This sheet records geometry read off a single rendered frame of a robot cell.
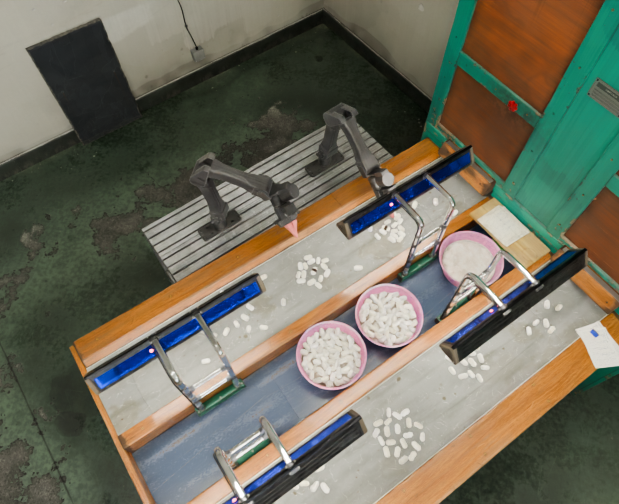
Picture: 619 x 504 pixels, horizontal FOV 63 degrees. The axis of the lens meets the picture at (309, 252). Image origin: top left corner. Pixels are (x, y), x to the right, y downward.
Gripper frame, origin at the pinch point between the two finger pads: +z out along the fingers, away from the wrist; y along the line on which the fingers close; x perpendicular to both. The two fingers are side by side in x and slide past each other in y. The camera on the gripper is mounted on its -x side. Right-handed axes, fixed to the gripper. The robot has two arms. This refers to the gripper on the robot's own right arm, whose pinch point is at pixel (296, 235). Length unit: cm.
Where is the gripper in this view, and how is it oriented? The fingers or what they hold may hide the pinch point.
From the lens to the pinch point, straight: 204.0
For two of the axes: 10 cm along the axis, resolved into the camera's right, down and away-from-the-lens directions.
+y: 8.2, -5.0, 2.7
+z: 4.4, 8.6, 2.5
